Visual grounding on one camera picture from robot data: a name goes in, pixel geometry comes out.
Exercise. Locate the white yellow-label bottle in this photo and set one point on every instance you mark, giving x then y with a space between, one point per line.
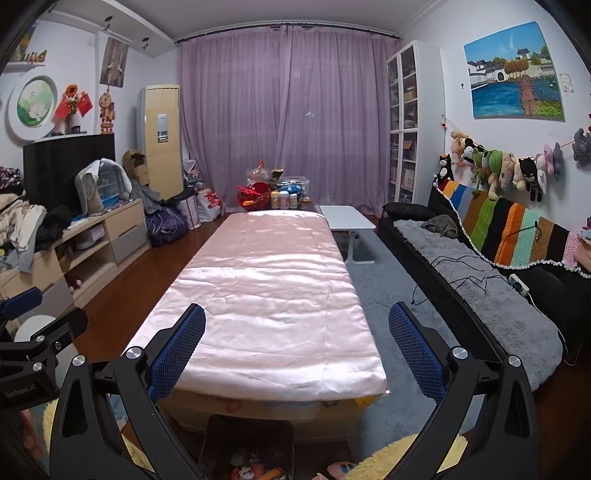
275 201
294 200
284 201

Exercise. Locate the purple bag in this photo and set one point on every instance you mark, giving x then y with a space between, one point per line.
166 228

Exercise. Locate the black sofa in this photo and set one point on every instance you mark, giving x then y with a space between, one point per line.
554 281

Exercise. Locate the black white cat plush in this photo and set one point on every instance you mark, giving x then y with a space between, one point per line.
445 168

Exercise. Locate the olive cloth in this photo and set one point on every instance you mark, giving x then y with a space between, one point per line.
441 225

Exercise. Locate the round green wall decoration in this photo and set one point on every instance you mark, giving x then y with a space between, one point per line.
32 106

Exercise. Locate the hanging doll ornament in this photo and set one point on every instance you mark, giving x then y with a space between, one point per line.
107 110

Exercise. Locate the landscape wall painting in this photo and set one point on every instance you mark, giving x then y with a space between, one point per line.
512 74

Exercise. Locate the row of hanging plush toys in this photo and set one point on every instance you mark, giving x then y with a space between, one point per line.
503 166

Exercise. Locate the grey rug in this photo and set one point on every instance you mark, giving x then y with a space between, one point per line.
397 277

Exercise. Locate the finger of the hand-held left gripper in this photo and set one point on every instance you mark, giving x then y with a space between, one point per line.
21 302
60 330

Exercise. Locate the purple curtain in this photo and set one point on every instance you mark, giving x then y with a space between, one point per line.
286 115

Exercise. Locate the white round stool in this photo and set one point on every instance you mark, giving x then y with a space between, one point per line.
34 327

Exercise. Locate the pile of clothes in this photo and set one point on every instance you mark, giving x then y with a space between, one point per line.
27 221

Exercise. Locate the clear storage box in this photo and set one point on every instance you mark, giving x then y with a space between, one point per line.
295 184

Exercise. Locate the white red shopping bag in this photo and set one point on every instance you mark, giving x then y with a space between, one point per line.
210 205

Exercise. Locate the white glass bookcase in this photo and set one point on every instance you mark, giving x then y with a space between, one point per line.
408 124

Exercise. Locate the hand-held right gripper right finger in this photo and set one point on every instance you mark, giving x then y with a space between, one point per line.
415 353

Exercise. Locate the wall poster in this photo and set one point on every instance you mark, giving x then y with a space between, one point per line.
114 62

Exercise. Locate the striped crochet blanket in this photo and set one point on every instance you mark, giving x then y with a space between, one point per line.
508 226

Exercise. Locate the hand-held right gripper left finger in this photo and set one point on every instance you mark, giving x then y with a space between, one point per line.
178 353

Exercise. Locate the grey fluffy blanket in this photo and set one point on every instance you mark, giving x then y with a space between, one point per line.
489 314

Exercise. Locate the black trash bin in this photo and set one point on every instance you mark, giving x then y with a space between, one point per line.
249 429

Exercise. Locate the pink satin tablecloth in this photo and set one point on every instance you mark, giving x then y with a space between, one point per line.
272 295

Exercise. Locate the red flags with flowers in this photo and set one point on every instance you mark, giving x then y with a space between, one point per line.
74 104

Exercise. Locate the cardboard box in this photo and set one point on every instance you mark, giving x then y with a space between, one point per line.
136 166

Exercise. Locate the cream standing air conditioner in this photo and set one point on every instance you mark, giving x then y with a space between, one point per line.
161 138

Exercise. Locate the black television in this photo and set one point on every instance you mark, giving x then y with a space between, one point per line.
60 170

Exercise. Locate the black curtain rod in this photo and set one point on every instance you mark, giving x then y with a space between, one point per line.
286 28

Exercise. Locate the white folding table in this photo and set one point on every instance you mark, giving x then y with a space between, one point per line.
346 219

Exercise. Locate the white power strip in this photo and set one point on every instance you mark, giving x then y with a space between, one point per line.
519 283

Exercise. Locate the beige television cabinet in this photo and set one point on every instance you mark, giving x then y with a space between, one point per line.
120 230

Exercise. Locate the black cushion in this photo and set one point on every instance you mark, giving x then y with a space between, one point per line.
408 210

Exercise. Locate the red basket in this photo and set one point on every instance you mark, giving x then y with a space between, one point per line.
254 196

